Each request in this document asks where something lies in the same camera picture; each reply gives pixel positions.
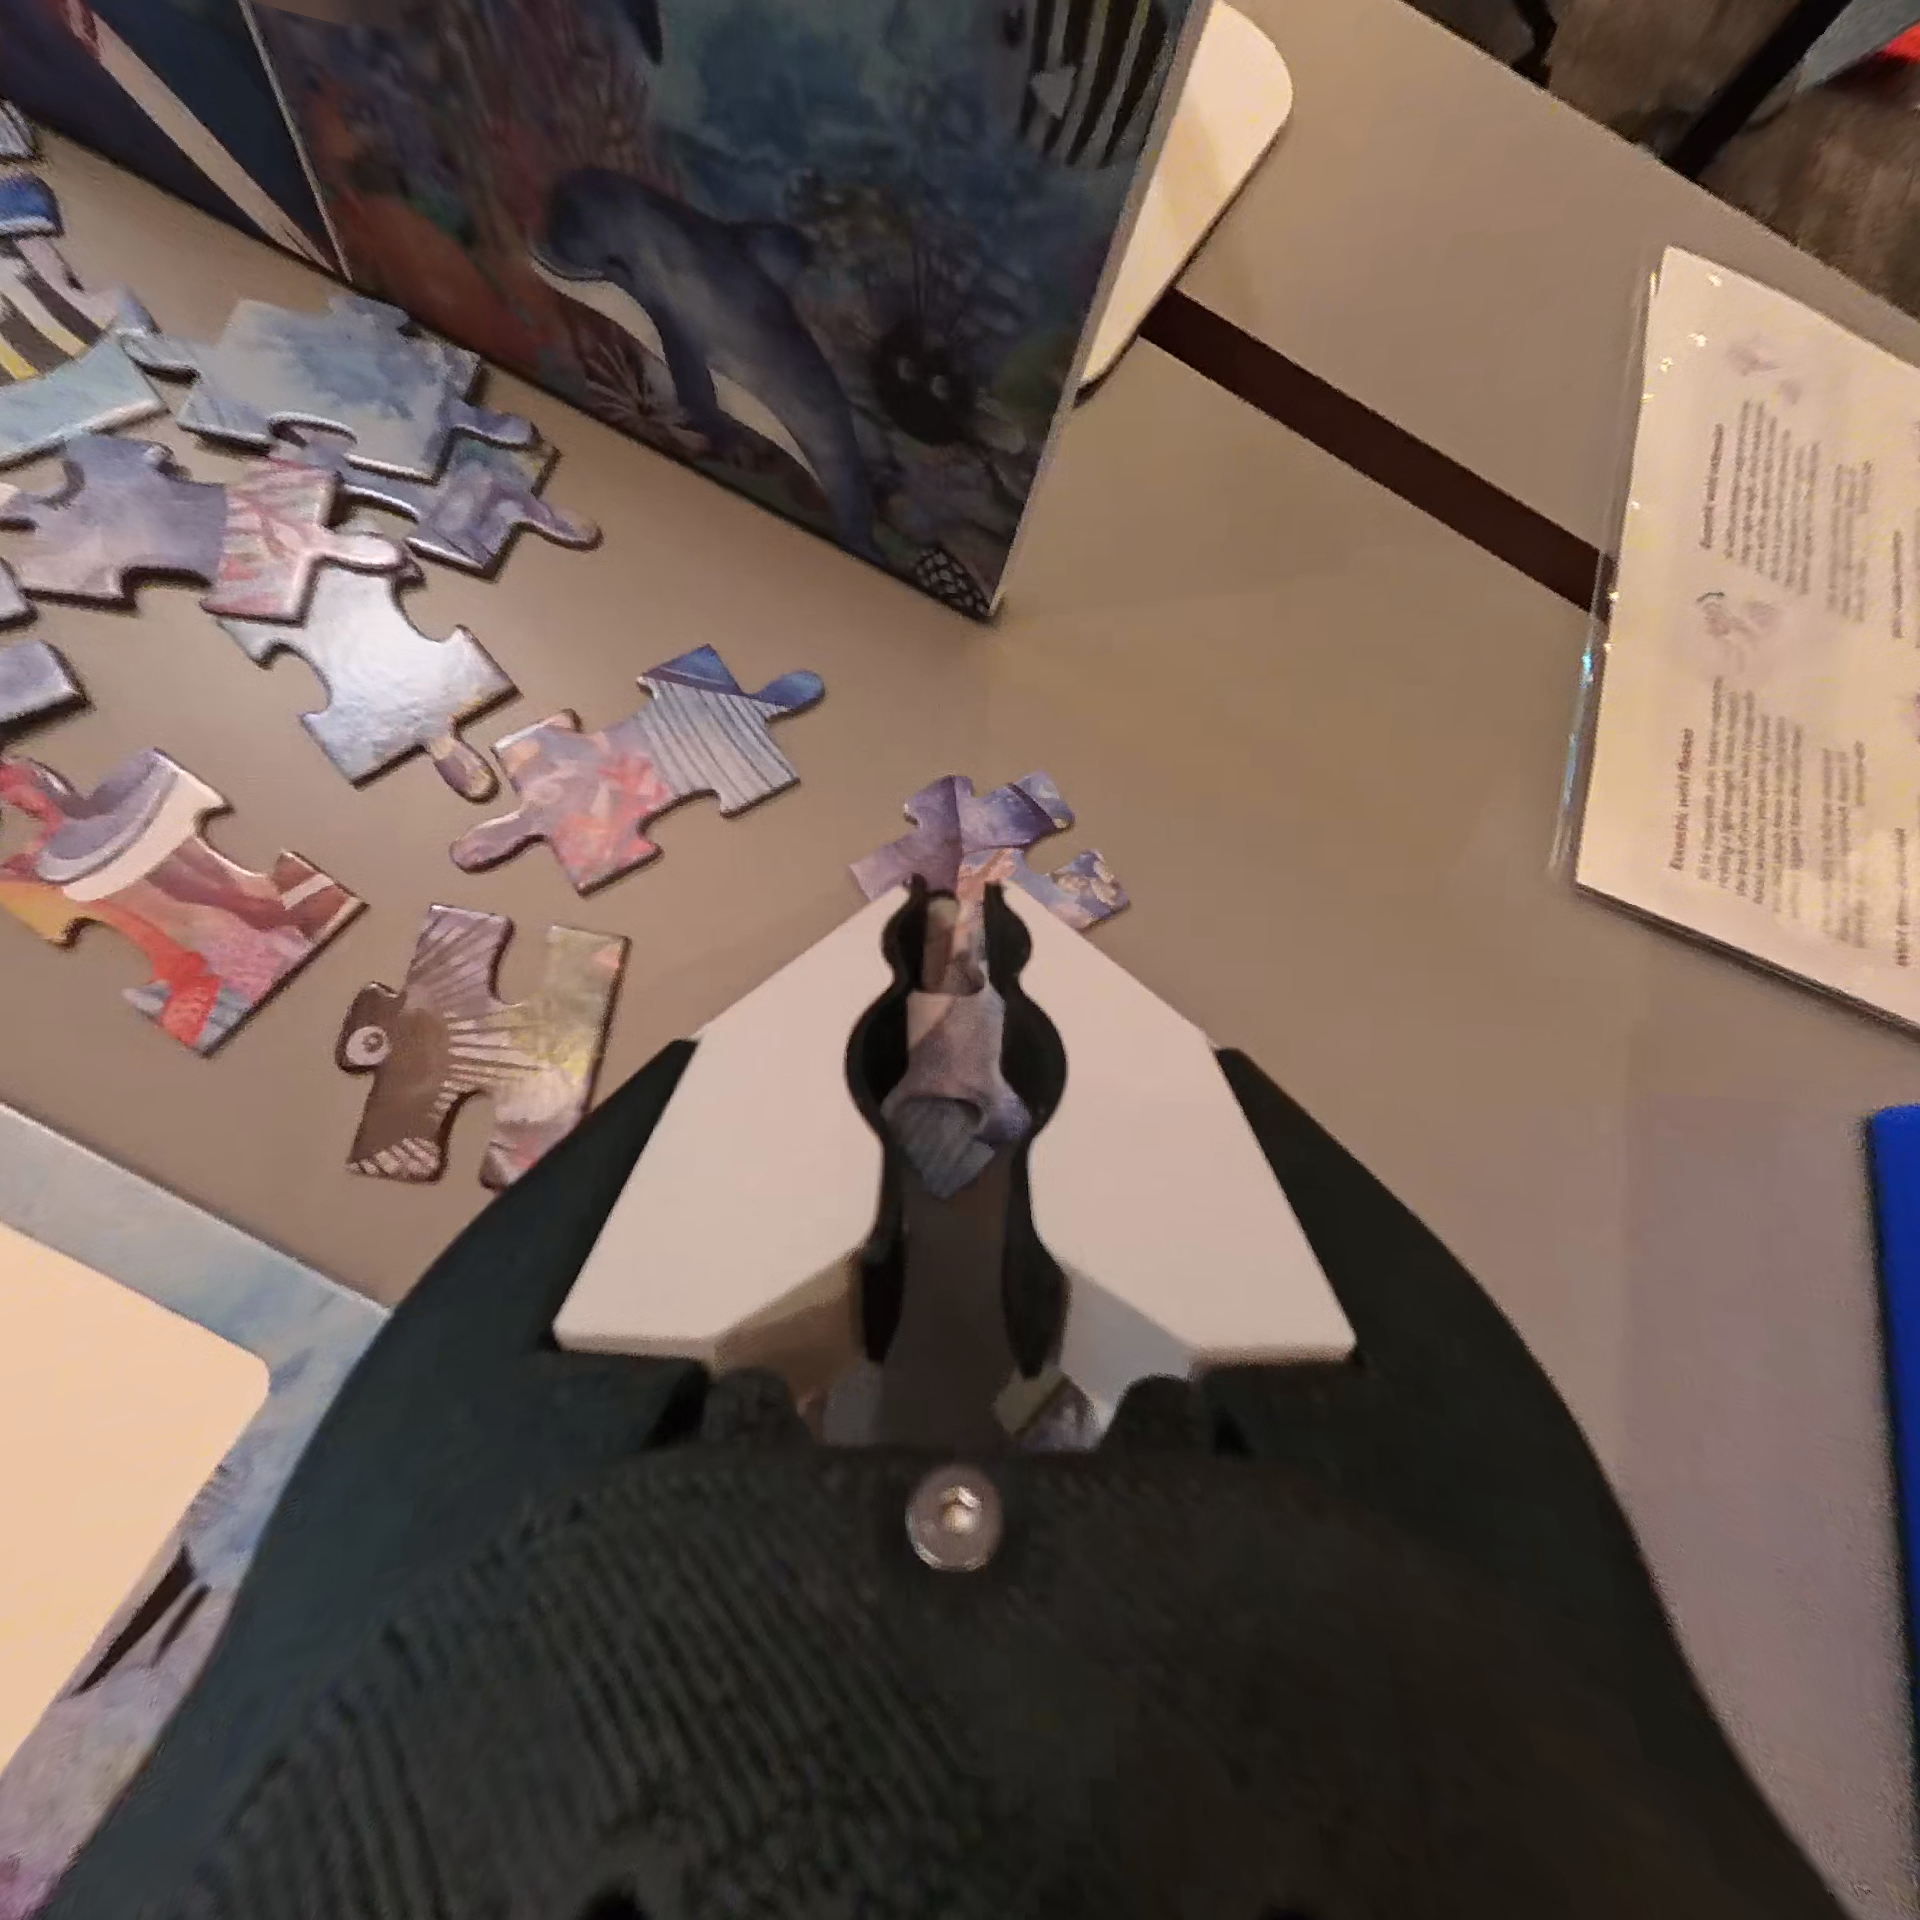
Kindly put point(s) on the pile of puzzle pieces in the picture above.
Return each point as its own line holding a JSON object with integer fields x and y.
{"x": 346, "y": 389}

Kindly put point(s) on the cream puzzle frame tray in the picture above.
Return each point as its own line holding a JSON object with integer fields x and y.
{"x": 91, "y": 1382}

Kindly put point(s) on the lilac blue jigsaw piece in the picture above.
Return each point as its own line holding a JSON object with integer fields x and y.
{"x": 974, "y": 833}

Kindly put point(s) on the blue storage bin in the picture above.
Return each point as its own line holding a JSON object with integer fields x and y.
{"x": 1898, "y": 1305}

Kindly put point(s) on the instruction sheet in plastic sleeve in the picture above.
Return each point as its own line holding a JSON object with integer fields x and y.
{"x": 1770, "y": 676}

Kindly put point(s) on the illustrated animal puzzle box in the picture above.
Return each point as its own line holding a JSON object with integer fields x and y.
{"x": 750, "y": 224}

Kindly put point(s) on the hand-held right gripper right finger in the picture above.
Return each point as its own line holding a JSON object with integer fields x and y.
{"x": 1202, "y": 1215}

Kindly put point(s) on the white flat base plate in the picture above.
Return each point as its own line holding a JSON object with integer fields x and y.
{"x": 1202, "y": 150}

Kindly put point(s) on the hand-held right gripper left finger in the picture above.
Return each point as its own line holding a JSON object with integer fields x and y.
{"x": 720, "y": 1200}

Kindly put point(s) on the blue striped jigsaw piece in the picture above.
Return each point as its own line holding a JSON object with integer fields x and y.
{"x": 1051, "y": 1412}

